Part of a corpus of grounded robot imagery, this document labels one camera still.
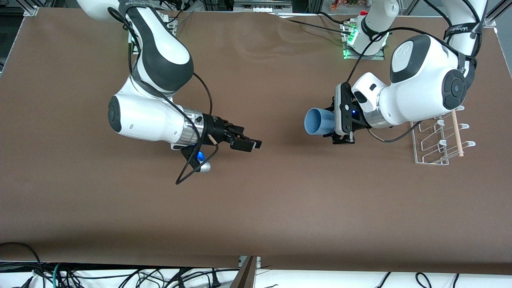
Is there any grey equipment box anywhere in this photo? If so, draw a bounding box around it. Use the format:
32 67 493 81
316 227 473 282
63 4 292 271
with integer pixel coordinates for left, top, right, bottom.
233 0 293 12

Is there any light blue plastic cup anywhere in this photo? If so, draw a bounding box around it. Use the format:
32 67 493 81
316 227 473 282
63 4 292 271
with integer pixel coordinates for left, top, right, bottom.
304 108 336 136

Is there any white wire cup rack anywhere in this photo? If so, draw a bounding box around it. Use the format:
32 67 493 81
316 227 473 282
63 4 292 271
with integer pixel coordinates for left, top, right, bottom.
411 105 476 166

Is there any black looped floor cable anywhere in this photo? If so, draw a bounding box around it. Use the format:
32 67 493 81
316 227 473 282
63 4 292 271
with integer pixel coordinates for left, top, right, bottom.
0 242 45 288

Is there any black cable across table edge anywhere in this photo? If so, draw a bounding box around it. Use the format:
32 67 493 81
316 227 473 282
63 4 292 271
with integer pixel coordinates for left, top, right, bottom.
276 11 352 35

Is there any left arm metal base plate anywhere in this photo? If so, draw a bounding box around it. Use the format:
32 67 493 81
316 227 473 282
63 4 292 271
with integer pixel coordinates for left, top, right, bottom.
340 20 386 60

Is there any brown wooden post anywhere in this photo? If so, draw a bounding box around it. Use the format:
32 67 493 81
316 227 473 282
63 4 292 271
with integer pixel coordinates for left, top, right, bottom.
230 256 257 288

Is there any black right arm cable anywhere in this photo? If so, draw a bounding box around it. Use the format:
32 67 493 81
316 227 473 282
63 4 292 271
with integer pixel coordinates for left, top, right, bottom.
108 6 220 185

